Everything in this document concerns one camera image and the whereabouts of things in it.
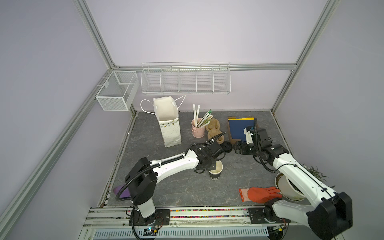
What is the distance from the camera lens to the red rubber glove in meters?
0.78

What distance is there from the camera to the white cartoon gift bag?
0.85 metres

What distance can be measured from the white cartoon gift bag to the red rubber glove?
1.63 ft
